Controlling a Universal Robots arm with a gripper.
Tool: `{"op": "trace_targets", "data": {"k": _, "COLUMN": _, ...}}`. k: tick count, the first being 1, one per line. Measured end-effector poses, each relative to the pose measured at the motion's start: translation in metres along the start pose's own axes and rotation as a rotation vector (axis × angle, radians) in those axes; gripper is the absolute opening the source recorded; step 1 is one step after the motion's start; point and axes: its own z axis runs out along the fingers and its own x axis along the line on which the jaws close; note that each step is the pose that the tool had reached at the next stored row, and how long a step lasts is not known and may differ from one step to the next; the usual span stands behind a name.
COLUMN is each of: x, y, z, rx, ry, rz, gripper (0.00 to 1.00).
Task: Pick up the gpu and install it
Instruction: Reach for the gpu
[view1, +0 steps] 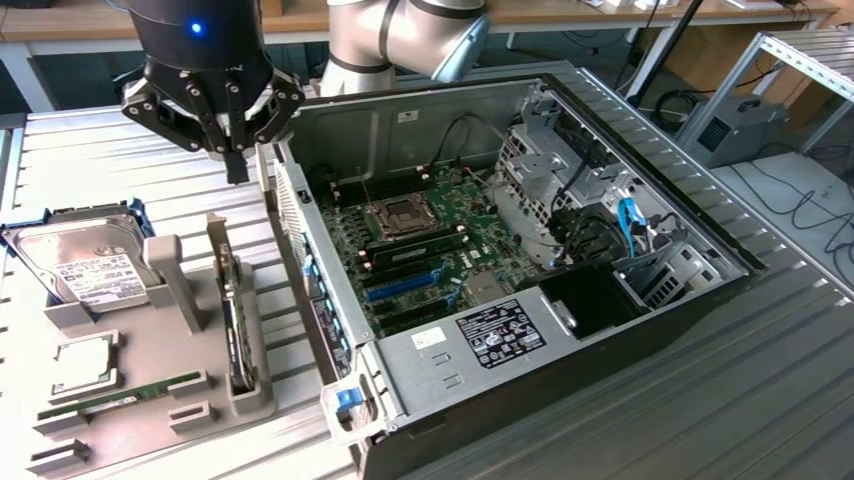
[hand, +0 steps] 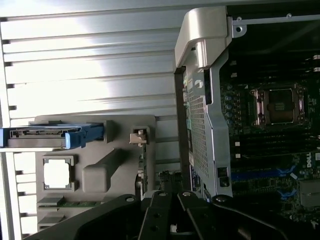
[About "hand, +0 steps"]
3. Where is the green RAM stick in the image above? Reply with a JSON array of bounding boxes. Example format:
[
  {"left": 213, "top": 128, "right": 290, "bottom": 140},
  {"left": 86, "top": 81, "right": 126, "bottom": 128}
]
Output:
[{"left": 58, "top": 199, "right": 107, "bottom": 207}]

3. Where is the green motherboard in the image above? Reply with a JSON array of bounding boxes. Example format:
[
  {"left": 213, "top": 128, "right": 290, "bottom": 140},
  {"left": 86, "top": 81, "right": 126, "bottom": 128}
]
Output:
[{"left": 219, "top": 49, "right": 320, "bottom": 216}]

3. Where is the blue expansion slot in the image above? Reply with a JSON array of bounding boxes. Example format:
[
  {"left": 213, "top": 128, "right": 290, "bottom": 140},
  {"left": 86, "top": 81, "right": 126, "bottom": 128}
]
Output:
[{"left": 231, "top": 167, "right": 298, "bottom": 182}]

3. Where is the grey parts rack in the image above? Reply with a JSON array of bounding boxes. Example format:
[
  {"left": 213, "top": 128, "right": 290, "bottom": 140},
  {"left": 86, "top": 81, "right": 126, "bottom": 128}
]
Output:
[{"left": 34, "top": 114, "right": 161, "bottom": 235}]

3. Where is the silver CPU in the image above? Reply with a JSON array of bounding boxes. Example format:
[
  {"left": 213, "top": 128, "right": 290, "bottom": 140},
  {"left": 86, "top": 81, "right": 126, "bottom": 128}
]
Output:
[{"left": 43, "top": 158, "right": 72, "bottom": 188}]

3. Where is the silver chipset heatsink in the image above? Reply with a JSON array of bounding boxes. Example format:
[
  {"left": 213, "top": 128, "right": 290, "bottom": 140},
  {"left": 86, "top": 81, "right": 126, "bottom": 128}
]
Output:
[{"left": 299, "top": 179, "right": 320, "bottom": 208}]

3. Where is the hard disk drive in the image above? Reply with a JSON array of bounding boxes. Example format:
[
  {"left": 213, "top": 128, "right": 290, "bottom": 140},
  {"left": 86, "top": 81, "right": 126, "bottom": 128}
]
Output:
[{"left": 0, "top": 123, "right": 105, "bottom": 151}]

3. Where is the open black PC case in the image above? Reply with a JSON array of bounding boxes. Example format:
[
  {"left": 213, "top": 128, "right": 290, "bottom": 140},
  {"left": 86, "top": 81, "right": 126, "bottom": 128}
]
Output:
[{"left": 174, "top": 6, "right": 320, "bottom": 216}]

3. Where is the silver hard disk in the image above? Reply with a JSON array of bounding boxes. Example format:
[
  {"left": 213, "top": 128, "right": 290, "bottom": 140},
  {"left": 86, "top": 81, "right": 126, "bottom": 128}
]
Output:
[{"left": 7, "top": 127, "right": 69, "bottom": 149}]

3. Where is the CPU socket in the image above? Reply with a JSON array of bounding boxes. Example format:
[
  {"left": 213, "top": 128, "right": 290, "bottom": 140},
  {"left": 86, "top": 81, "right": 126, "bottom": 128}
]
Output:
[{"left": 249, "top": 83, "right": 310, "bottom": 128}]

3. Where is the grey plastic case handle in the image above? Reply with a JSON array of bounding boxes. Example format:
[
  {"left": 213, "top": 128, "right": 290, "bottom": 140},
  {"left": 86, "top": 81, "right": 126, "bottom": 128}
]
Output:
[{"left": 174, "top": 6, "right": 231, "bottom": 74}]

